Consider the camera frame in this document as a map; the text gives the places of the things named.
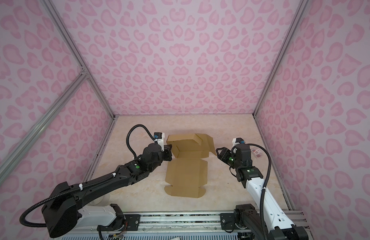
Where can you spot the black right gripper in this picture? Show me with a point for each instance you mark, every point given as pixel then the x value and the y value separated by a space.
pixel 224 154

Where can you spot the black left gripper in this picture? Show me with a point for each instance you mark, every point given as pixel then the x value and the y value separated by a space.
pixel 167 150

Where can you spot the brown cardboard box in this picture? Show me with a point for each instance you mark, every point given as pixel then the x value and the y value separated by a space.
pixel 187 173

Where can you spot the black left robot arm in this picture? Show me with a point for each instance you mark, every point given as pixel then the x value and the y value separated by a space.
pixel 61 214

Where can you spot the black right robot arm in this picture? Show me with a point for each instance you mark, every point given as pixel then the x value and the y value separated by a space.
pixel 270 222

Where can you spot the small pink card packet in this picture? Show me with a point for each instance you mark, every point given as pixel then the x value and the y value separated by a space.
pixel 258 153

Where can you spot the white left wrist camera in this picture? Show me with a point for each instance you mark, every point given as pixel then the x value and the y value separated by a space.
pixel 159 139

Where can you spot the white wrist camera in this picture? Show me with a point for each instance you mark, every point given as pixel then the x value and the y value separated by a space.
pixel 159 139
pixel 237 141

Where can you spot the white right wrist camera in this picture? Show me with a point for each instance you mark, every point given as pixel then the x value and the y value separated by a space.
pixel 237 141

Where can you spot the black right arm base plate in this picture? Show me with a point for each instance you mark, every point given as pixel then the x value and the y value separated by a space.
pixel 229 222

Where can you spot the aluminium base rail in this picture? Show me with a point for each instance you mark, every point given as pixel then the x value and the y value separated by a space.
pixel 196 225

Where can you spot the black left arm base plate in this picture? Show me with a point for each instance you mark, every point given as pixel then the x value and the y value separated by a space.
pixel 128 222

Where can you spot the aluminium diagonal frame strut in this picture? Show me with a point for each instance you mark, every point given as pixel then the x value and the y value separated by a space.
pixel 15 156

